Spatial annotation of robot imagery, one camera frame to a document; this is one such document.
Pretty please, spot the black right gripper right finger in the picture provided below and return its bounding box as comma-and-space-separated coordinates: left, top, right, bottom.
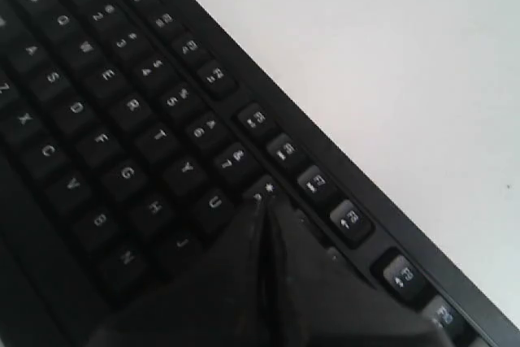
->
266, 196, 451, 346

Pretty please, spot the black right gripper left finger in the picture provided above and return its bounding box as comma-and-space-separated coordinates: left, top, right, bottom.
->
87, 201, 271, 346

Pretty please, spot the black acer keyboard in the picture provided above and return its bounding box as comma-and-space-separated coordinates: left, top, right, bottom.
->
1, 0, 519, 346

